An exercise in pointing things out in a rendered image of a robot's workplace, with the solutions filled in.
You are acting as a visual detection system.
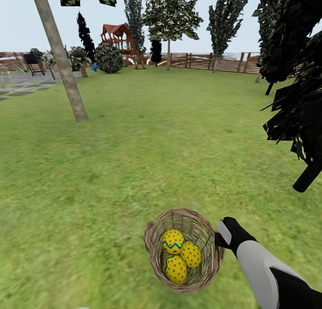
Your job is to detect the easter egg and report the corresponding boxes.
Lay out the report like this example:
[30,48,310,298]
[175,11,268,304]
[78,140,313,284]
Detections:
[180,239,202,268]
[163,255,187,285]
[162,228,185,257]

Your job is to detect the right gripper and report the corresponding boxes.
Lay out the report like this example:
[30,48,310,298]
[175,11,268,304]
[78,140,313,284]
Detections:
[215,232,230,249]

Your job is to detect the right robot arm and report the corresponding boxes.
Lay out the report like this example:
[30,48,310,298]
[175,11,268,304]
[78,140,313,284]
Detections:
[215,217,322,309]

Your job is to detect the wicker basket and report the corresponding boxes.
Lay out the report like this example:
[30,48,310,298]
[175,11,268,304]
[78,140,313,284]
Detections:
[143,208,226,294]

